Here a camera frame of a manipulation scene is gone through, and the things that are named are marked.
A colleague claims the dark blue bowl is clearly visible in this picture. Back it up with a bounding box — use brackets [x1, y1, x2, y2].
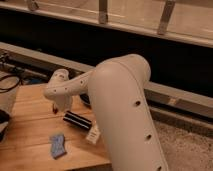
[80, 94, 90, 106]

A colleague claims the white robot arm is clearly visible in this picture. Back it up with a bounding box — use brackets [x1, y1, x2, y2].
[44, 54, 169, 171]

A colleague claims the black cable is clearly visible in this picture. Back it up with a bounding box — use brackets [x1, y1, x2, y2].
[0, 73, 24, 94]

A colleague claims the white plastic bottle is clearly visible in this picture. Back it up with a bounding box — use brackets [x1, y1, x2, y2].
[86, 124, 101, 145]

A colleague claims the metal window bracket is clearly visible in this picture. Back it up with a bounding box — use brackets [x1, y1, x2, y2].
[98, 0, 108, 24]
[157, 0, 176, 35]

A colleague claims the red brown small object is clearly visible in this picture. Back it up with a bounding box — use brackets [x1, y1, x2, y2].
[52, 104, 58, 114]

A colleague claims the metal window bracket right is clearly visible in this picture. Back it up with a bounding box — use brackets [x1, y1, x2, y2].
[157, 0, 176, 35]

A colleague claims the metal window bracket middle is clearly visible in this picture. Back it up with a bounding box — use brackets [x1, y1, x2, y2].
[98, 0, 108, 24]

